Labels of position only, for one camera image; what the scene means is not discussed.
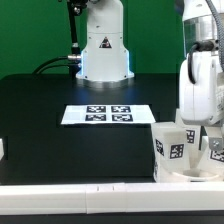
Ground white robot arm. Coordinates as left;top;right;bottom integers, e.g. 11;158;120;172
76;0;224;151

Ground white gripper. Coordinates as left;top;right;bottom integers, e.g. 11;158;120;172
179;52;224;151

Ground white front rail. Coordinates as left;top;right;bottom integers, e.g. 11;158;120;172
0;182;224;215

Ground white marker sheet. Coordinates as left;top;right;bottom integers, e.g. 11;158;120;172
61;105;155;125

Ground black camera pole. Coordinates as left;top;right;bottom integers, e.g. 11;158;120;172
66;0;88;79

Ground black cables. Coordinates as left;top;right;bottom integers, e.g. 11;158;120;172
32;55;82;75

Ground white round stool seat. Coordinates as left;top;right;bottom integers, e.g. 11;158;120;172
154;167;224;183

